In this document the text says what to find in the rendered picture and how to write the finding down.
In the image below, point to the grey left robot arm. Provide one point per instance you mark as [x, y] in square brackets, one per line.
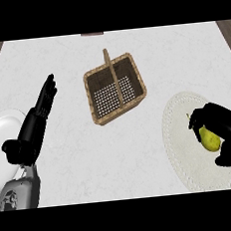
[20, 193]

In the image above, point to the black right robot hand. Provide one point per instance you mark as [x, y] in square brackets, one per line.
[221, 122]

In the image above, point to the brown block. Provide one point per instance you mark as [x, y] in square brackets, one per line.
[92, 33]

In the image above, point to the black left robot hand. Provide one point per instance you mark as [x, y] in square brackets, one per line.
[30, 132]

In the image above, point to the white round placemat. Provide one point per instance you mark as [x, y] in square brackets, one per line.
[187, 147]

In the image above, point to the white plate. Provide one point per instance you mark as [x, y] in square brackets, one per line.
[2, 148]

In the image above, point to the yellow-green pear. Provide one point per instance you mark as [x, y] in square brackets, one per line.
[210, 140]

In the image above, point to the brown wicker basket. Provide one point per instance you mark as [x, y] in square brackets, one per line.
[115, 87]

